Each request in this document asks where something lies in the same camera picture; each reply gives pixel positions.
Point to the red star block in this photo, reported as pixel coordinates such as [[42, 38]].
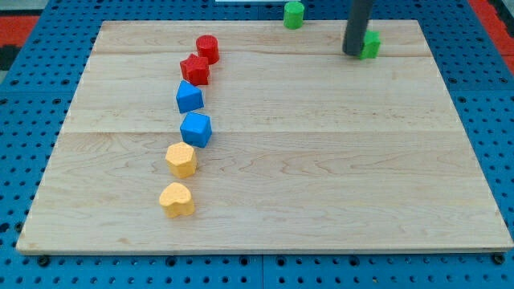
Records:
[[195, 70]]

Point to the green star block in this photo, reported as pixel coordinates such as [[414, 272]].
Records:
[[371, 45]]

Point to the light wooden board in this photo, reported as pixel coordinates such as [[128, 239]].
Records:
[[311, 152]]

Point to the blue cube block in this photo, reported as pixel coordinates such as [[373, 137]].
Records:
[[196, 129]]

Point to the yellow hexagon block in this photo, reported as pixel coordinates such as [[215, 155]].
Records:
[[181, 159]]

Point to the blue triangle block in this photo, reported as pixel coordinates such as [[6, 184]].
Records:
[[188, 97]]

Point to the yellow heart block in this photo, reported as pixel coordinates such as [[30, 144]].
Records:
[[176, 200]]

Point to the red cylinder block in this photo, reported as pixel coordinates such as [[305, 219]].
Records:
[[207, 46]]

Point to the green cylinder block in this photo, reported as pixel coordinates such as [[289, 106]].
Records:
[[293, 15]]

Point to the grey cylindrical pointer rod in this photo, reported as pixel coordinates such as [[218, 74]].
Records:
[[356, 26]]

